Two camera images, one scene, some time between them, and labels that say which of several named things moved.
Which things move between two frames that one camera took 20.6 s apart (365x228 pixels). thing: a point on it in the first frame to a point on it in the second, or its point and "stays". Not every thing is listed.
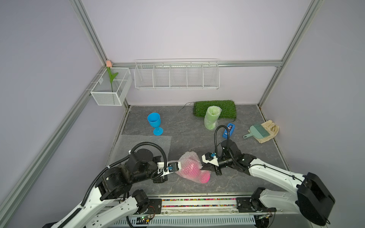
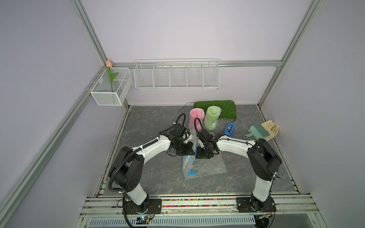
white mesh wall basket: x=112 y=86 stays
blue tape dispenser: x=231 y=127 stays
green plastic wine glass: x=211 y=117 stays
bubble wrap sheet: x=127 y=142 to x=194 y=167
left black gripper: x=159 y=179 to x=188 y=149
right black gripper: x=210 y=168 to x=198 y=155
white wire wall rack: x=177 y=74 stays
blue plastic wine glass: x=154 y=119 to x=188 y=162
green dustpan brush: x=258 y=131 stays
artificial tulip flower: x=109 y=65 stays
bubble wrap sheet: x=191 y=168 to x=194 y=113
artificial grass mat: x=228 y=108 stays
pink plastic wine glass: x=191 y=167 to x=195 y=113
